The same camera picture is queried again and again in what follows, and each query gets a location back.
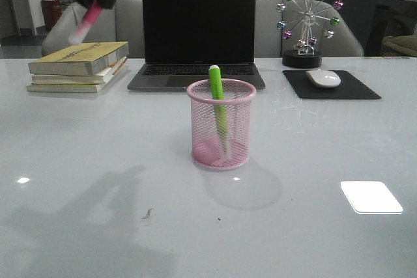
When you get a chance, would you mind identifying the bottom yellow book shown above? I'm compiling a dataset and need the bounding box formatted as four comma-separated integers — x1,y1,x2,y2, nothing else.
27,67,124,93

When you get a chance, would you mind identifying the ferris wheel desk ornament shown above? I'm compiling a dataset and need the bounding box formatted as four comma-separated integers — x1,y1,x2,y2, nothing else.
276,0,341,69

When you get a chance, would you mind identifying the top yellow book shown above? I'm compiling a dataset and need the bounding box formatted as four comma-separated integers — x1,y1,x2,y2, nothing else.
28,42,129,76

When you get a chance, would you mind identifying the yellow book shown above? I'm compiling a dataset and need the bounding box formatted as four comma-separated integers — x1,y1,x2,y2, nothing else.
28,42,129,76
27,67,124,93

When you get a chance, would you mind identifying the grey chair left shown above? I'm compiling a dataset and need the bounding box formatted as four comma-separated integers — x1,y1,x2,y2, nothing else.
41,0,145,59

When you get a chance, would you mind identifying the green highlighter pen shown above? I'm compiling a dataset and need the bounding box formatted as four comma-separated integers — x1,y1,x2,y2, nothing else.
208,65,231,160

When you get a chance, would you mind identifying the middle white book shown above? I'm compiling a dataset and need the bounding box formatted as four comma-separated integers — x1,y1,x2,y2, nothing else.
32,57,127,85

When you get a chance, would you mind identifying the grey chair right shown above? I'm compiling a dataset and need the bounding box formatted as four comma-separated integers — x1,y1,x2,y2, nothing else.
254,0,364,58

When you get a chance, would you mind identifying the white computer mouse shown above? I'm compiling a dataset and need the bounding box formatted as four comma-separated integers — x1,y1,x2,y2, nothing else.
306,69,341,88

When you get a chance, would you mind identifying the pink highlighter pen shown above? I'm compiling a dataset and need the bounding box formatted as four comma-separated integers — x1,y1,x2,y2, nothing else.
68,1,104,45

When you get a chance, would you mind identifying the red bin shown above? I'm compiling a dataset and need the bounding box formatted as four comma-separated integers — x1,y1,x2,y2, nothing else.
41,0,62,31

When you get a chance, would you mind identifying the grey laptop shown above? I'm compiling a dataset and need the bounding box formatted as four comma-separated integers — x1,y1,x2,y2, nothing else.
128,0,265,92

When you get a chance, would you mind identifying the grey chair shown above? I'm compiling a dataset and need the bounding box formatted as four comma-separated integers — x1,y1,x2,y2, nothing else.
41,0,145,59
254,0,364,58

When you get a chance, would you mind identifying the pink mesh pen holder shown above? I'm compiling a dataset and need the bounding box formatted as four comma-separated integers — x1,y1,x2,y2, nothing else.
186,79,256,171

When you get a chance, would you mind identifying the black mouse pad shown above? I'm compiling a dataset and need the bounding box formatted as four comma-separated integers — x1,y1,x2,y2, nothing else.
281,69,382,101

